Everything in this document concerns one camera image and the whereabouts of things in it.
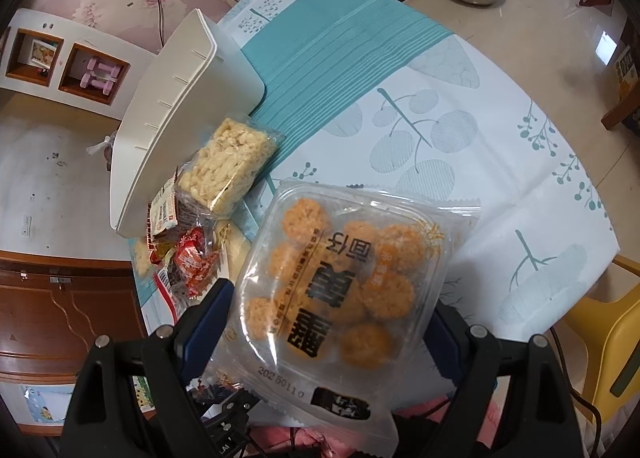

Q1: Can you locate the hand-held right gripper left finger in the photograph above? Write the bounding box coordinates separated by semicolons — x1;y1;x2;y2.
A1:
60;278;237;458

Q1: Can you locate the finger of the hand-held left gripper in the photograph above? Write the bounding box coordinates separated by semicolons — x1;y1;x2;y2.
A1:
205;387;262;423

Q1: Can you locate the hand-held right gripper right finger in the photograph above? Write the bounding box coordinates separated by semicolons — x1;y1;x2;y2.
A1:
425;305;587;458

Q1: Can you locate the pile of red snack packets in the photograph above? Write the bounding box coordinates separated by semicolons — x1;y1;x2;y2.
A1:
146;182;224;302

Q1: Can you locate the orange rice ball tray packet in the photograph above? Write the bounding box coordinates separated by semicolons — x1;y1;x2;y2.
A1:
217;178;484;445

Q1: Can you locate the puffed corn block packet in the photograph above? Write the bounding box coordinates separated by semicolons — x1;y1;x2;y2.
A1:
174;116;286;217

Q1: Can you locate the white plastic storage bin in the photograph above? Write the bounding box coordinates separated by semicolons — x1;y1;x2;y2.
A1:
109;8;267;239

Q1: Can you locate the white red striped packet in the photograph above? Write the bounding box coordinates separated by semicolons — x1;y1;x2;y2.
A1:
152;265;189;322

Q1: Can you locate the pink garment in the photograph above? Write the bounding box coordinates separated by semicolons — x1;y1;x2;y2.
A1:
247;397;502;458

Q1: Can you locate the brown wooden door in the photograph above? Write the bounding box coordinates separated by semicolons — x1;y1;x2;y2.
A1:
0;249;153;381

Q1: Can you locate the yellow plastic chair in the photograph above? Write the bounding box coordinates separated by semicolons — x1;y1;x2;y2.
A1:
564;257;640;440

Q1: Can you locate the framed photo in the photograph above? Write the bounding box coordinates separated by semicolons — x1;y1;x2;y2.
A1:
30;38;59;71

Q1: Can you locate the yellow printed box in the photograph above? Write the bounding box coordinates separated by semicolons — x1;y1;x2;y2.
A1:
612;44;640;99

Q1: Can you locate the colourful wall sticker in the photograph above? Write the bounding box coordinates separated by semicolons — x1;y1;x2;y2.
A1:
20;383;77;425

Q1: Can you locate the black television cable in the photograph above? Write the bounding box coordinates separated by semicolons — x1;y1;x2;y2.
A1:
144;0;172;47

